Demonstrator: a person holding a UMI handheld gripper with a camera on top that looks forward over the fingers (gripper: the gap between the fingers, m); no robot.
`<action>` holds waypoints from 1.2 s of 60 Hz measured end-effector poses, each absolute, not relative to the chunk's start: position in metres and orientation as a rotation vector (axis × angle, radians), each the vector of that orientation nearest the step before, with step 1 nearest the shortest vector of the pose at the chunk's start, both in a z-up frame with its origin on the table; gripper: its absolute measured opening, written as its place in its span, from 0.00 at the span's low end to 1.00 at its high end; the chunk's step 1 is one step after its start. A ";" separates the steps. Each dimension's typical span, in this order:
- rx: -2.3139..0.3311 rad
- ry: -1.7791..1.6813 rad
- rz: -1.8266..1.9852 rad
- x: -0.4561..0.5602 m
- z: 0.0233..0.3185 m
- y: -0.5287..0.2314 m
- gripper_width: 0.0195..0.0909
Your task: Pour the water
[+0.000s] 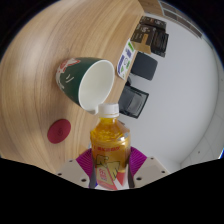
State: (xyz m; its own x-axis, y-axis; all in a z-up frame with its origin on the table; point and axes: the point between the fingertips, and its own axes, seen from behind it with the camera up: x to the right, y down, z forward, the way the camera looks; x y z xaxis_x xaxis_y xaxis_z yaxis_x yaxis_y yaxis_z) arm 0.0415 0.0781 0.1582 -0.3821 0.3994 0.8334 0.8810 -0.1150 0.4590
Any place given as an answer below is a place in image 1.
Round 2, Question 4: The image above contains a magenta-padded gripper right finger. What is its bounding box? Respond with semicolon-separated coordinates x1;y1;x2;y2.
127;146;170;190

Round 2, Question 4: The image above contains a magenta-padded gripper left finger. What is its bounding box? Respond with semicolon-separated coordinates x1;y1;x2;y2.
54;148;97;190

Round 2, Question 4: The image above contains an orange drink bottle white cap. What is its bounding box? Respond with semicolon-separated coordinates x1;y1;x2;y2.
89;103;132;191

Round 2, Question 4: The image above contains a flat round red coaster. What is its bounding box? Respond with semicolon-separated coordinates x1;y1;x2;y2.
46;118;72;145

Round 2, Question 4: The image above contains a black mesh office chair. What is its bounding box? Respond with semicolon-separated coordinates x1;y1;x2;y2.
117;81;150;119

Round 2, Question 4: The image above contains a green mug white inside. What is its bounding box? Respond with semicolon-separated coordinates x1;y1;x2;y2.
55;57;116;115

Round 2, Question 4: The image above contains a black padded office chair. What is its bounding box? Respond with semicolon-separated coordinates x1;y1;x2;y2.
130;51;159;82

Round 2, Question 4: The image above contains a white printed leaflet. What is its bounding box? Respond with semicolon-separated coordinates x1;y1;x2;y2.
116;38;137;81

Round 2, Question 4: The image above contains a dark brown cardboard box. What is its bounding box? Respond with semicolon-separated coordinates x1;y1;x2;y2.
139;14;168;34
151;30;170;58

